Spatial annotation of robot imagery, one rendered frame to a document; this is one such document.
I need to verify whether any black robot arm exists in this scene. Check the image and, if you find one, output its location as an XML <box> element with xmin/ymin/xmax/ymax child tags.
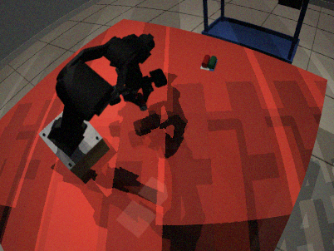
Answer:
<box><xmin>47</xmin><ymin>34</ymin><xmax>155</xmax><ymax>157</ymax></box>

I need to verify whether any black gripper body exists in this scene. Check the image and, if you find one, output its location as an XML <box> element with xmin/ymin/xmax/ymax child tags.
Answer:
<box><xmin>110</xmin><ymin>68</ymin><xmax>168</xmax><ymax>106</ymax></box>

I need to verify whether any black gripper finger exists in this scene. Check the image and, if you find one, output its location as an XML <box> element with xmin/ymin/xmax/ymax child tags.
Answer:
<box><xmin>123</xmin><ymin>92</ymin><xmax>138</xmax><ymax>105</ymax></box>
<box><xmin>142</xmin><ymin>87</ymin><xmax>154</xmax><ymax>102</ymax></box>

